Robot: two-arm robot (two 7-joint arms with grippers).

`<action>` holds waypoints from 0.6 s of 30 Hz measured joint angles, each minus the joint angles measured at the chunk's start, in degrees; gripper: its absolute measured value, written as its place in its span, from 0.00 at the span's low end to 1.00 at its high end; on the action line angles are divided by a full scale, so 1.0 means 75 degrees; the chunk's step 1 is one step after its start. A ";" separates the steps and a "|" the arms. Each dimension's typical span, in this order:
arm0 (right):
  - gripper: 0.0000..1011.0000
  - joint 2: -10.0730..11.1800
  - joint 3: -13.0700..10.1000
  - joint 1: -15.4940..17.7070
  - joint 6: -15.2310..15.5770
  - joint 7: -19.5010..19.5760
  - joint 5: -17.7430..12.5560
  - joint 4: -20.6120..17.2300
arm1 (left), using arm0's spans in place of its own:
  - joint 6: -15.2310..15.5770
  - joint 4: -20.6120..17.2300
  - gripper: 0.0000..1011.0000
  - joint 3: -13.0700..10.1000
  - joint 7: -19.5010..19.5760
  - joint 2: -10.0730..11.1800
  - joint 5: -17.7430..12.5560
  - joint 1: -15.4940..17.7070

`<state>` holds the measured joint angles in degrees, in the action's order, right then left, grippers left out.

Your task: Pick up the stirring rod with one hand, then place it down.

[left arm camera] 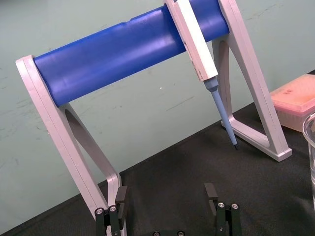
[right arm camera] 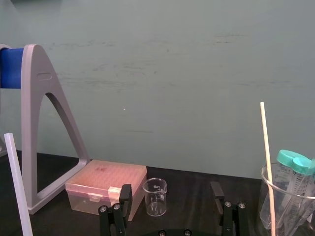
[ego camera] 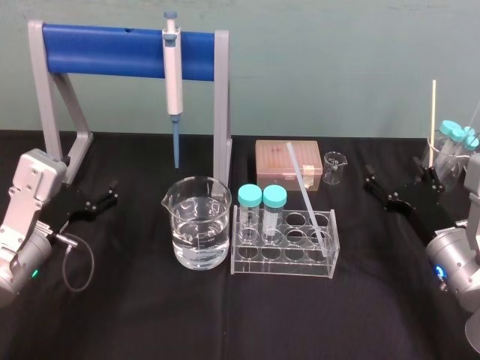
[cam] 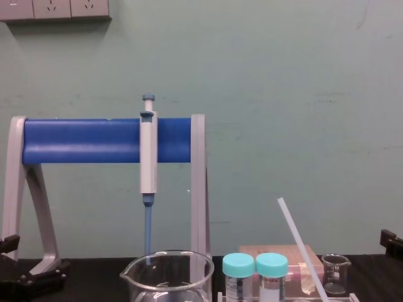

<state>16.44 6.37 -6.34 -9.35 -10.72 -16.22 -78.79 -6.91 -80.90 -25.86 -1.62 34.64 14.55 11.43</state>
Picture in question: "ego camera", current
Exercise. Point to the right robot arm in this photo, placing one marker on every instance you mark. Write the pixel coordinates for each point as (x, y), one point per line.
(455, 258)

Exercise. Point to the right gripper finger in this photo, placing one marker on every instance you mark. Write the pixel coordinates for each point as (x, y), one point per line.
(431, 178)
(377, 187)

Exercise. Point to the large glass beaker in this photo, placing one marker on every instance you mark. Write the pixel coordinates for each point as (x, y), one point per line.
(197, 195)

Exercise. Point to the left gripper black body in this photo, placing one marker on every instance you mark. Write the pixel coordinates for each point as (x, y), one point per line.
(65, 206)

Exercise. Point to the teal capped clear tube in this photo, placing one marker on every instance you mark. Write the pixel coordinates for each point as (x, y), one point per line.
(472, 142)
(446, 129)
(456, 135)
(469, 131)

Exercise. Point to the clear acrylic tube rack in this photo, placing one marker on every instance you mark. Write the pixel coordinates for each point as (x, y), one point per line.
(285, 258)

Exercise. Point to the thin wooden stick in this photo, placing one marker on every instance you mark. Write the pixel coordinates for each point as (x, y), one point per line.
(433, 120)

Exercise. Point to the clear water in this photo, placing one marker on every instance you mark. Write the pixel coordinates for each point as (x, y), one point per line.
(200, 242)

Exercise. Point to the glass beaker holding tubes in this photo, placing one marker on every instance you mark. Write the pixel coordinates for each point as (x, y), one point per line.
(446, 165)

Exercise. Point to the clear glass stirring rod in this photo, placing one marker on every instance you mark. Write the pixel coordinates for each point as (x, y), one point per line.
(304, 187)

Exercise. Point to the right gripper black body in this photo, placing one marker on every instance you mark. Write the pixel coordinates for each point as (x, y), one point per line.
(423, 206)

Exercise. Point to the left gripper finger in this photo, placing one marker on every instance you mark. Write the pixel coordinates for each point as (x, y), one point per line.
(105, 191)
(107, 204)

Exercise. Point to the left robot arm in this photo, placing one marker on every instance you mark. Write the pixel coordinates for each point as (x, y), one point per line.
(26, 210)

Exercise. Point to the teal capped empty tube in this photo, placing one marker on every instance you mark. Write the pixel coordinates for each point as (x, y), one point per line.
(249, 210)

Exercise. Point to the pink pipette tip box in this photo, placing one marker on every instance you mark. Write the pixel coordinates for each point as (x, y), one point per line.
(277, 159)

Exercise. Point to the grey stand with blue bar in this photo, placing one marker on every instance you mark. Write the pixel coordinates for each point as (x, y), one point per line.
(108, 50)

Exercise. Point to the beige tape strip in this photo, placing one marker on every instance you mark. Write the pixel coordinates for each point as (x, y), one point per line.
(309, 170)

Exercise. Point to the small glass beaker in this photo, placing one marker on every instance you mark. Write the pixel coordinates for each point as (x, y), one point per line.
(334, 167)

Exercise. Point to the white pipette with blue tip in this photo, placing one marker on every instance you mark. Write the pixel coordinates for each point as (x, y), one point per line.
(173, 82)

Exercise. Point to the teal capped tube with liquid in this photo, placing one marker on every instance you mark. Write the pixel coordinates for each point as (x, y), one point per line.
(273, 210)

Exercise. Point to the black table cloth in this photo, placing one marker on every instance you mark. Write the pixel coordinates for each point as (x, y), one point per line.
(232, 318)

